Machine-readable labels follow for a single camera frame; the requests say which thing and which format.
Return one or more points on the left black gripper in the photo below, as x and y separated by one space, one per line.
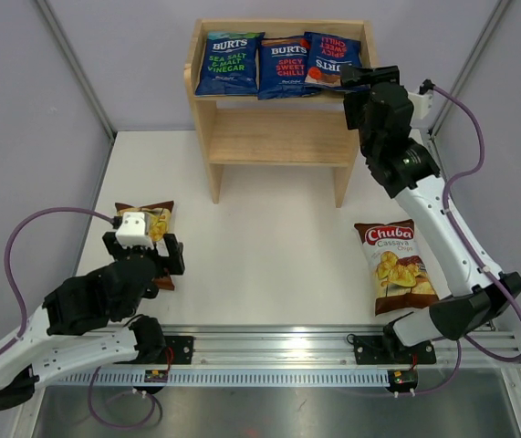
175 248

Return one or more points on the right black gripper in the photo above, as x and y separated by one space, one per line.
355 76

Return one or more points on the chuba cassava chips bag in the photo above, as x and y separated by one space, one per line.
399 276
160 215

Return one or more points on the upside-down Burts chilli bag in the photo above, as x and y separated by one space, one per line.
326 56

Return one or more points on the Burts spicy sweet chilli bag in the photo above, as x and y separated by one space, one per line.
283 68

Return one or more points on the Burts sea salt vinegar bag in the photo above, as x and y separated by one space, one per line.
229 64

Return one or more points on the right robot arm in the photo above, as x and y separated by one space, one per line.
479 288

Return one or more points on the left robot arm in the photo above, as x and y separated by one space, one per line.
90 321

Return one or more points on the wooden two-tier shelf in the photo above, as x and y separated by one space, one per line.
242 130

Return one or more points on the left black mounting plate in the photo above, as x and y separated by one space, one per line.
178 348

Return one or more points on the black mounting plate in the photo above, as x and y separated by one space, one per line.
178 348
376 350

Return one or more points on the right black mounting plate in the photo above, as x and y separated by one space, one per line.
376 350

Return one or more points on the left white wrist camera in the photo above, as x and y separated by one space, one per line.
134 230

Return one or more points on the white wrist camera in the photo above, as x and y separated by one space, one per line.
422 100
134 230

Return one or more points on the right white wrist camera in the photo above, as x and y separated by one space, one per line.
422 100

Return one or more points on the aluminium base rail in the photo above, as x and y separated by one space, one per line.
322 347

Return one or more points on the white slotted cable duct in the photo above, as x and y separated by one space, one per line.
273 378

